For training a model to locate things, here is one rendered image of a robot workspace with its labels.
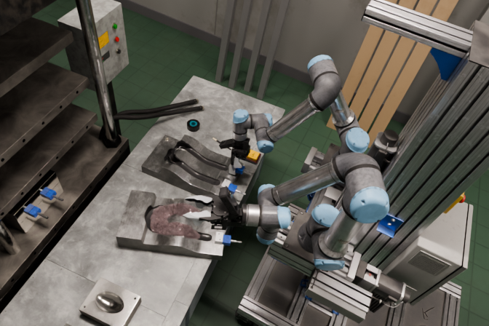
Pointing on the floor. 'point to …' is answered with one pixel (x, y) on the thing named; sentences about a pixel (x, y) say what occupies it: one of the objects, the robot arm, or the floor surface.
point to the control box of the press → (110, 18)
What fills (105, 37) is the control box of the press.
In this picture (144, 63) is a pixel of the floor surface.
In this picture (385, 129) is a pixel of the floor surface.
